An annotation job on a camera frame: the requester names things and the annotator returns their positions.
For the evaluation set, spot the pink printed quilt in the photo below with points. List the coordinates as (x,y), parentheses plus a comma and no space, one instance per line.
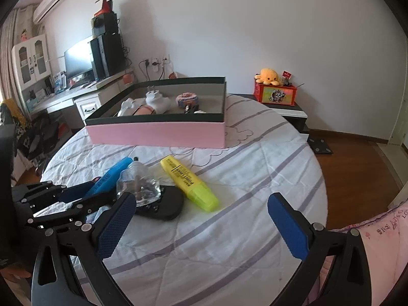
(382,229)

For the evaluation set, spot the pink patterned packet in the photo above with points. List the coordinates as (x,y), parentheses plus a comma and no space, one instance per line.
(187,98)

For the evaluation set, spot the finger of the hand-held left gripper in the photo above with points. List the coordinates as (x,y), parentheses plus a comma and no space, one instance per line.
(92,207)
(73,194)

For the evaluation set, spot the black office chair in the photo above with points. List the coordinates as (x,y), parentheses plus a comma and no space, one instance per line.
(41,140)

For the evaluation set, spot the white desk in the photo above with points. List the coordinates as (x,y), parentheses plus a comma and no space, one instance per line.
(89,103)

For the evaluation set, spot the white glass door cabinet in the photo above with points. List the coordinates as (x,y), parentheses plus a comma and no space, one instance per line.
(30,60)

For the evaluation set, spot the black white low cabinet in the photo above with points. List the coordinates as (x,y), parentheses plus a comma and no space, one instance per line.
(287,111)

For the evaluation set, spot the black cardboard box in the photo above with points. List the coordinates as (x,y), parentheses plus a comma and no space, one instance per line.
(105,24)

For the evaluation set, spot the black computer tower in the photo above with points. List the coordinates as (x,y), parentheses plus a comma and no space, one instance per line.
(106,55)

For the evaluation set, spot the clear plastic bottle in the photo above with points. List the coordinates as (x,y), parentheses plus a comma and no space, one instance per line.
(137,181)

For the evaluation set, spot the small pink doll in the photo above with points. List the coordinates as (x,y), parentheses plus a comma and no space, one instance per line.
(24,35)

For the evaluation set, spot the white power adapter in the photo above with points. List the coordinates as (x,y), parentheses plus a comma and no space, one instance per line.
(157,103)

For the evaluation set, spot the pink box with green rim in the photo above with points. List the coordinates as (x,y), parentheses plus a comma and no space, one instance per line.
(159,134)

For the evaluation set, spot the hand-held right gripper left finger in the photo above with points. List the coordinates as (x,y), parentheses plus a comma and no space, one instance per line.
(114,226)

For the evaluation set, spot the white door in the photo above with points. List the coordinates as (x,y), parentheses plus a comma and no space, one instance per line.
(400,124)

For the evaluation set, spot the blue white boxes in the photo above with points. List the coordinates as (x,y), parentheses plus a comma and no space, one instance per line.
(59,83)

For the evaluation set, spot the rose gold cylinder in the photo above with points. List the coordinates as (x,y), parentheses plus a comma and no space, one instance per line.
(145,111)

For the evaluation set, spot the red tag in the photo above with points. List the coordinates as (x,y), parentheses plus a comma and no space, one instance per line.
(286,77)

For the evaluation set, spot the person's left hand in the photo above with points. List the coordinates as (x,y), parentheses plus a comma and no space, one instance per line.
(14,272)

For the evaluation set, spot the white wall socket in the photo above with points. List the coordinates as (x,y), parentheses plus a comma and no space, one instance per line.
(154,62)

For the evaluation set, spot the white figurine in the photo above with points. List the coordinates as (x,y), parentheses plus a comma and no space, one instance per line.
(127,104)

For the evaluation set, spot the white air conditioner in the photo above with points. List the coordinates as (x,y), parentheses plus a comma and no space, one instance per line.
(51,3)

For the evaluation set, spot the yellow highlighter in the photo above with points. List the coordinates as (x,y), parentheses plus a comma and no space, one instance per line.
(188,181)

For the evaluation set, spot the black computer monitor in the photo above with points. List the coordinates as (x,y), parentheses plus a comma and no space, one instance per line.
(78,59)

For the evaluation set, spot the yellow grey jacket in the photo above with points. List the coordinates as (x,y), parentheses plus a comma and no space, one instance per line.
(17,118)

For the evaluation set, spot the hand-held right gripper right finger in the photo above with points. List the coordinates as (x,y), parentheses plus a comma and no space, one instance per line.
(287,229)

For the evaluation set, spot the yellow plush octopus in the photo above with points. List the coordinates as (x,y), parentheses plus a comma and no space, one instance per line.
(268,76)

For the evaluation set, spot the red printed box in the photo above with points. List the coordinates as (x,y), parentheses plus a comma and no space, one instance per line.
(275,95)

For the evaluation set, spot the black handheld device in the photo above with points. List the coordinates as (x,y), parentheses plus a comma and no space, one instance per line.
(169,204)

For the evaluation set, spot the blue highlighter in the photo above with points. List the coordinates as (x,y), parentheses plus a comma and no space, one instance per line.
(113,172)

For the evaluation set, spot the black keyboard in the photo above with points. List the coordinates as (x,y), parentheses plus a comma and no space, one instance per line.
(79,85)

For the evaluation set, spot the orange capped bottle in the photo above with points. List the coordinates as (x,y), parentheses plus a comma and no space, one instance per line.
(128,77)

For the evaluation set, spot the beige curtain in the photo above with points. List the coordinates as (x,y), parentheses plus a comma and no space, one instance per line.
(9,54)

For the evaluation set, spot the black bathroom scale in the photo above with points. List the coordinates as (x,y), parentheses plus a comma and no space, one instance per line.
(320,146)

